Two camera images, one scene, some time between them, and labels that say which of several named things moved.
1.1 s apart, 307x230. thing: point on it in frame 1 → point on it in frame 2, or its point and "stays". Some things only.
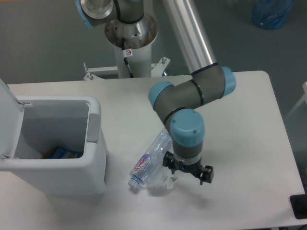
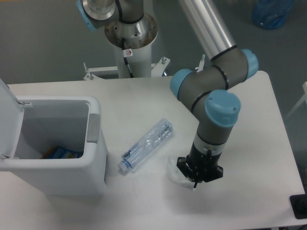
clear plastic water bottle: x=147 y=163 → x=162 y=130
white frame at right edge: x=304 y=97 stays
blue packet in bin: x=58 y=152 stays
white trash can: x=61 y=148 stays
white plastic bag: x=162 y=183 → x=174 y=172
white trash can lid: x=11 y=117 stays
